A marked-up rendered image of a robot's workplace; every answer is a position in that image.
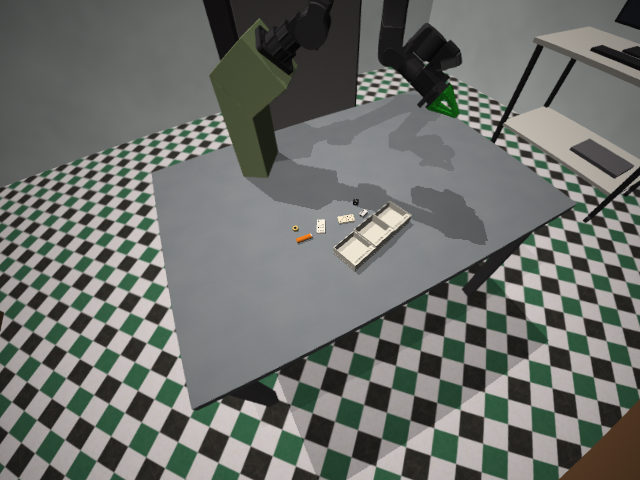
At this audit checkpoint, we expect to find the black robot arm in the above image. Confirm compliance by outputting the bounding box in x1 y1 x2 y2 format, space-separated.
255 0 462 93

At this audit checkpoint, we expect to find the orange aa battery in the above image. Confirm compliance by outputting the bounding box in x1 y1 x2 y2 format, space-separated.
296 233 312 243

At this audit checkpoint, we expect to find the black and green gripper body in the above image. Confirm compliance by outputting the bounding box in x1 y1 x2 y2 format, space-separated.
410 67 451 108

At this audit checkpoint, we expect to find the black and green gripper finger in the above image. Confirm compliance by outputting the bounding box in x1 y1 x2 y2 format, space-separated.
437 84 460 114
427 89 459 118

